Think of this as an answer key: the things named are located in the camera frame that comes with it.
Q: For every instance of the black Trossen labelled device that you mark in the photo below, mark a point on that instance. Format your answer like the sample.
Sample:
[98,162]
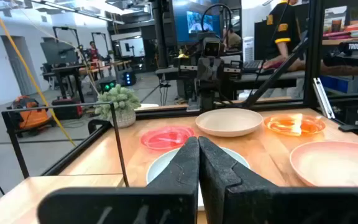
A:
[353,49]

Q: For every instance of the red black tool case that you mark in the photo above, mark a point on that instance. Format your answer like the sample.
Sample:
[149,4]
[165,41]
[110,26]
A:
[67,109]

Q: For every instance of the large pink bowl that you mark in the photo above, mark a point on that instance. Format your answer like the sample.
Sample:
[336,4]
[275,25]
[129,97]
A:
[334,165]

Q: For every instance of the person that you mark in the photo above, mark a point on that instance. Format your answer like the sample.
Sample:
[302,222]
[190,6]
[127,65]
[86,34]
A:
[233,40]
[283,28]
[93,53]

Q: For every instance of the wooden shelf with black frame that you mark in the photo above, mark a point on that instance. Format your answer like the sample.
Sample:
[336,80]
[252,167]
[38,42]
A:
[42,193]

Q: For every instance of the blue storage bin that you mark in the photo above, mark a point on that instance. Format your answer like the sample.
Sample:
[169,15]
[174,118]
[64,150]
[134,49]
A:
[337,84]

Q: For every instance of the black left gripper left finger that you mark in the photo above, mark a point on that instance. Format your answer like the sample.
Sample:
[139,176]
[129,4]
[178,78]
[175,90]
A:
[120,205]

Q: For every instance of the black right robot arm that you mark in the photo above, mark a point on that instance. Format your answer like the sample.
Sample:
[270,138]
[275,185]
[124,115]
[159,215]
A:
[207,96]

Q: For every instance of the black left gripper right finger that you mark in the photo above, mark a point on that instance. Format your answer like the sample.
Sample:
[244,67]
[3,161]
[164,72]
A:
[259,205]

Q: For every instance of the black computer with blue lights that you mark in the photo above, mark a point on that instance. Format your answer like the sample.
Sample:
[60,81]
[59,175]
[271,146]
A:
[128,78]

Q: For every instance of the red transparent plate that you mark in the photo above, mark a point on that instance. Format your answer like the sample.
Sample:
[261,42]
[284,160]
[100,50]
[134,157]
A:
[163,138]

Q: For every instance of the orange black equipment bag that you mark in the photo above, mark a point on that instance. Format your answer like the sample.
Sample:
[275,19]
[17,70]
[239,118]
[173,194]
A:
[33,116]

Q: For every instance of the white tower appliance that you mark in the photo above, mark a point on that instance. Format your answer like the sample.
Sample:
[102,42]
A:
[248,48]

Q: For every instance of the blue wall display screen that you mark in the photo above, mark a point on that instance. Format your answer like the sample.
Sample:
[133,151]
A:
[197,21]

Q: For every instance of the white display screen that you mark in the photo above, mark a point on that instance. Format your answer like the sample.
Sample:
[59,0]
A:
[132,47]

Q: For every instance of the black work table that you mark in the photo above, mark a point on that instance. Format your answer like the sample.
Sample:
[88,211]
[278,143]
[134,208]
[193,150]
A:
[64,70]

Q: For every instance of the black monitor on cart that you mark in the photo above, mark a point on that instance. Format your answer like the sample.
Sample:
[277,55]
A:
[59,53]

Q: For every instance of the silver aluminium bar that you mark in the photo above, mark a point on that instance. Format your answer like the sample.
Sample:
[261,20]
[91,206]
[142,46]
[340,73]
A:
[323,98]

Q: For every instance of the green plant in white pot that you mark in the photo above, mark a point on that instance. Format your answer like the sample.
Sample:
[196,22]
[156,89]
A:
[117,99]

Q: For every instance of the orange transparent plate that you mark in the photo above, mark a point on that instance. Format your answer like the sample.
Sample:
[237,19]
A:
[294,124]

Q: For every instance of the beige bowl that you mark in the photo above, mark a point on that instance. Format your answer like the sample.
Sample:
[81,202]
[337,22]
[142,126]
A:
[228,123]

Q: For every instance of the black aluminium table frame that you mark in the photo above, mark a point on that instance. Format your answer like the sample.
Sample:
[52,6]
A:
[312,62]

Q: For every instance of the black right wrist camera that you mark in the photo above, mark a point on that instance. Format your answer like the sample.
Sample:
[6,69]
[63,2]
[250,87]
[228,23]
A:
[211,48]

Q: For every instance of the black computer with green lights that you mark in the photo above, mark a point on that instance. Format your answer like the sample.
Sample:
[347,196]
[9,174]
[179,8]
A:
[108,85]

